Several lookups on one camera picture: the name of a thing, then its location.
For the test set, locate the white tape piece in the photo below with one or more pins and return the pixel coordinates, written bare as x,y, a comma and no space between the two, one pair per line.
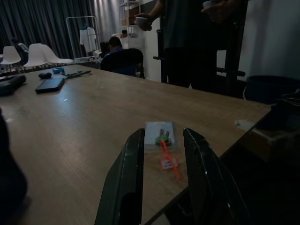
243,123

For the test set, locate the white handheld controller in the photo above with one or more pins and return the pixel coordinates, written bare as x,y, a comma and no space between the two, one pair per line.
143,21
207,4

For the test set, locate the blue tape roll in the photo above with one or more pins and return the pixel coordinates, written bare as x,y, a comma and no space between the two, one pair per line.
58,70

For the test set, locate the standing person in dark clothes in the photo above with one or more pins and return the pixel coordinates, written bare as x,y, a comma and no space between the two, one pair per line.
187,35

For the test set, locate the cardboard box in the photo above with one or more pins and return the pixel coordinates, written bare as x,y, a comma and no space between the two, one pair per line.
269,140

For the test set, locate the white shelving unit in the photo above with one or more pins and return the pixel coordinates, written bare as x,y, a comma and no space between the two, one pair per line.
136,43

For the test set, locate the grey curtain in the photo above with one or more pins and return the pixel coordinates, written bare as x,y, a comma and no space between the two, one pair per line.
35,18

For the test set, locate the white shell chair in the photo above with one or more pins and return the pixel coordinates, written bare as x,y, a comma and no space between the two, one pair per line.
56,59
35,55
9,55

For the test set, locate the bagged keys with orange tag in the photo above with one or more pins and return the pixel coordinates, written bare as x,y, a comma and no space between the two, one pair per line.
164,140

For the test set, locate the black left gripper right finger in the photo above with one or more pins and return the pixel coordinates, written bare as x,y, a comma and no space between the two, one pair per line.
206,187

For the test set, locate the black metal gantry frame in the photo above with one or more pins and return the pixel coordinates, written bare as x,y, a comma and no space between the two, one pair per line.
233,47

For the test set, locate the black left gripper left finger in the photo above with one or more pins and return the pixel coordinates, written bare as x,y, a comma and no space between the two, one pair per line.
122,187

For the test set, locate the black smartphone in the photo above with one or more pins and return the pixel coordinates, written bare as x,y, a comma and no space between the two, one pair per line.
50,84

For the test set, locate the white clothes rack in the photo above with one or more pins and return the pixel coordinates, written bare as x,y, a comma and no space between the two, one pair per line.
67,37

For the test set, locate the dark blue bucket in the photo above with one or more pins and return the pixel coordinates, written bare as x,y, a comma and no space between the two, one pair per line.
269,89

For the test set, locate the white hanging shirt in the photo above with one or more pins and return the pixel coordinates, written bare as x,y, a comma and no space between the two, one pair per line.
87,38

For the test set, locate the seated person in blue shirt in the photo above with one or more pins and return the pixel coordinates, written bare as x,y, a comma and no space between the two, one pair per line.
114,43

